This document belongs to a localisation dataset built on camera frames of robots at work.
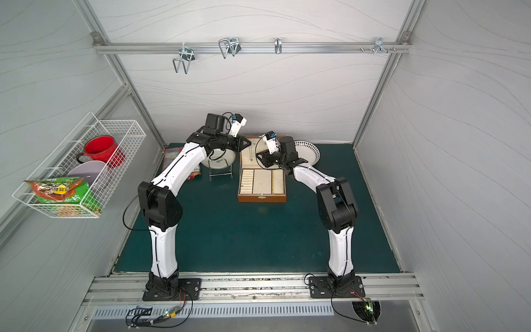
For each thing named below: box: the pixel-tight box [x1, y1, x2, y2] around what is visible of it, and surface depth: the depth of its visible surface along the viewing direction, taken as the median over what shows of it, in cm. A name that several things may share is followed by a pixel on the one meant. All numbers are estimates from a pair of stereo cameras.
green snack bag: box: [23, 176, 103, 217], surface depth 55 cm
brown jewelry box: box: [237, 135, 287, 204], surface depth 99 cm
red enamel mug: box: [76, 134, 126, 169], surface depth 67 cm
